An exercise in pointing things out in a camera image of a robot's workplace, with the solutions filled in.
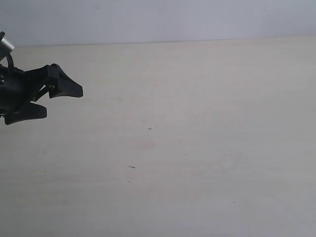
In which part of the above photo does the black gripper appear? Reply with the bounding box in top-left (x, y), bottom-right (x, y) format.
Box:
top-left (0, 64), bottom-right (83, 125)

